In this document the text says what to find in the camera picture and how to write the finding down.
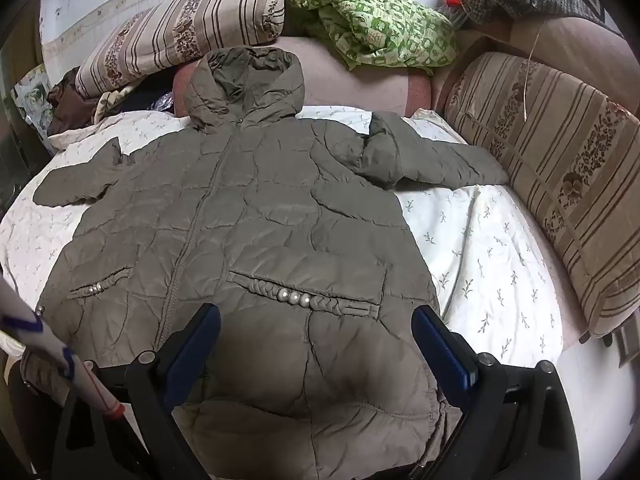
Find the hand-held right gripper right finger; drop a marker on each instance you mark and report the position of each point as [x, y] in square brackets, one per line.
[440, 345]

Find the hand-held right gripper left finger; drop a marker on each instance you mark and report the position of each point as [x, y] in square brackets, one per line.
[200, 340]

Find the olive grey puffer jacket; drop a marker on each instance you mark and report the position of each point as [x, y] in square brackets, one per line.
[280, 210]

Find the white floral bedsheet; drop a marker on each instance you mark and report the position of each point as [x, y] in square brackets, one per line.
[475, 260]

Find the long striped floral cushion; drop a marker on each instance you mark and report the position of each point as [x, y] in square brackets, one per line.
[550, 160]

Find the shiny plastic bag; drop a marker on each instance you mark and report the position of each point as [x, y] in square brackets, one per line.
[164, 105]

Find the cream floral cloth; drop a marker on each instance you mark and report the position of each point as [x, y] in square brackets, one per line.
[110, 102]

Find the brown cloth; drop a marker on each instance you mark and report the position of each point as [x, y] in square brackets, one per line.
[67, 105]

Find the pink quilted mat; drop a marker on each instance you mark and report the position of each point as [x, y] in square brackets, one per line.
[350, 85]

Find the floral printed bag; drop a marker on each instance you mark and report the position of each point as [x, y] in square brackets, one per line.
[32, 100]

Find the striped floral pillow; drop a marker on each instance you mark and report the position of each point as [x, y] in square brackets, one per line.
[175, 35]

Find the green patterned quilt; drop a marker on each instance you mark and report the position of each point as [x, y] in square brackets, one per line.
[380, 25]

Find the dusty pink cushion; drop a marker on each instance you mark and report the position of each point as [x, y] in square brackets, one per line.
[565, 42]

